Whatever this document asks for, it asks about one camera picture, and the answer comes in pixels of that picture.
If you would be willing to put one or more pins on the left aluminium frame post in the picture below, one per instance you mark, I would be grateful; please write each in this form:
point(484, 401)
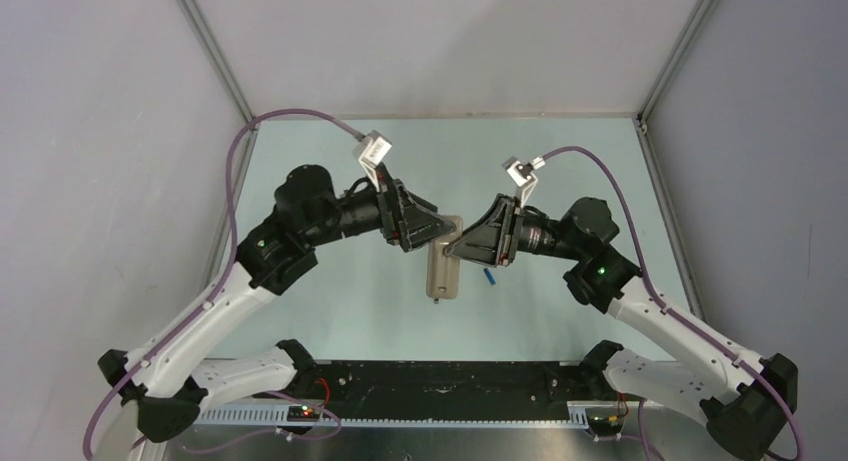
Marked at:
point(203, 32)

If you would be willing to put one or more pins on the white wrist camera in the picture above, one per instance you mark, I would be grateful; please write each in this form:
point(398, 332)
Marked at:
point(524, 175)
point(369, 153)

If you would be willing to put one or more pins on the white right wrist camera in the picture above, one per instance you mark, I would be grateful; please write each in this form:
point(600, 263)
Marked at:
point(524, 175)

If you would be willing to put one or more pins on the right aluminium frame post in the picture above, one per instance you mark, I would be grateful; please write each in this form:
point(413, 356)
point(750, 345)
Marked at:
point(695, 23)

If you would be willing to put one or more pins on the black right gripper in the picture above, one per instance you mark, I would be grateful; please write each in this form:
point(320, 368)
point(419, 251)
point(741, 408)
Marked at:
point(493, 239)

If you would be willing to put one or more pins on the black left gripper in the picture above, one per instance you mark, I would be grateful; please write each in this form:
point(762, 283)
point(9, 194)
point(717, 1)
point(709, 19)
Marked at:
point(392, 204)

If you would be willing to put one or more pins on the aluminium frame post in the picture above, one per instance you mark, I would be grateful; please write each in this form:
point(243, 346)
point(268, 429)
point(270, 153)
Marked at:
point(695, 23)
point(203, 32)

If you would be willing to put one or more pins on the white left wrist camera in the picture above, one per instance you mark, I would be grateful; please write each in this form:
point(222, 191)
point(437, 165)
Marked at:
point(369, 153)

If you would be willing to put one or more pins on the blue battery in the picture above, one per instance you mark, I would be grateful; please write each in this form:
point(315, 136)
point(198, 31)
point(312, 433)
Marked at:
point(489, 276)

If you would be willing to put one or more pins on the beige remote control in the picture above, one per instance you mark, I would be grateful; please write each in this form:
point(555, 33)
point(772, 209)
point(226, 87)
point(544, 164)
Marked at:
point(443, 272)

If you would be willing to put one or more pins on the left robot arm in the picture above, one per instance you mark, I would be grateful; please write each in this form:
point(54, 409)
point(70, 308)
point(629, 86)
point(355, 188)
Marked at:
point(169, 380)

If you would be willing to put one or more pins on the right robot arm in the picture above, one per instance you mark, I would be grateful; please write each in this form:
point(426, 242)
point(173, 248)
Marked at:
point(742, 398)

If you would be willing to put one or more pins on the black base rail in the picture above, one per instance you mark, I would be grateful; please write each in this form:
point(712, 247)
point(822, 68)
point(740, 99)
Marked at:
point(473, 391)

